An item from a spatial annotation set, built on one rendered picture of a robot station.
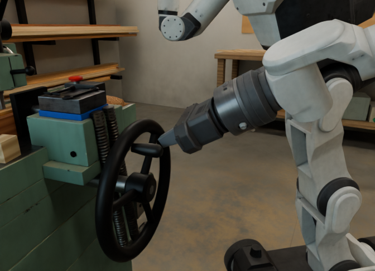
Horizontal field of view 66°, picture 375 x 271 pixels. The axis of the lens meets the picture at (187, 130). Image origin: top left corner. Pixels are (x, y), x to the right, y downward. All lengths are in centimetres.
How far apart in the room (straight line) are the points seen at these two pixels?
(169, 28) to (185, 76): 315
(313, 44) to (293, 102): 9
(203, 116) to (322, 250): 80
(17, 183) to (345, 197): 84
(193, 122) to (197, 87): 359
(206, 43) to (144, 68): 104
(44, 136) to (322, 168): 75
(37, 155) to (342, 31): 55
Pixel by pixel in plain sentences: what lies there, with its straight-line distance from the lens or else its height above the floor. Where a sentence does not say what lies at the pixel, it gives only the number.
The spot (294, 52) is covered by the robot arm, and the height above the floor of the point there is 109.
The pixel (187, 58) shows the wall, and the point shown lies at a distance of 406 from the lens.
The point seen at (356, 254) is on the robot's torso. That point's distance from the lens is 137.
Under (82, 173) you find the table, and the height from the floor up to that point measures 87.
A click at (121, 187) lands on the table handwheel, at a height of 81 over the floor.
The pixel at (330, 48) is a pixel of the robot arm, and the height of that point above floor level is 110.
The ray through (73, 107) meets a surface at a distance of 58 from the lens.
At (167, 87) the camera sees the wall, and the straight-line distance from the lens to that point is 427.
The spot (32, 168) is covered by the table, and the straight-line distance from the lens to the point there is 62.
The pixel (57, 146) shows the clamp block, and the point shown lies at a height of 90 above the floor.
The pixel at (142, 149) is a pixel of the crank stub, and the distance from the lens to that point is 51.
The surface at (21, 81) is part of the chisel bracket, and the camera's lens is 74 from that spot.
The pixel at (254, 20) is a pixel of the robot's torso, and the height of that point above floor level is 114.
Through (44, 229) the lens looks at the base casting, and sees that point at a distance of 69.
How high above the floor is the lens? 113
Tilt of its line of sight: 20 degrees down
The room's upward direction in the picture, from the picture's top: straight up
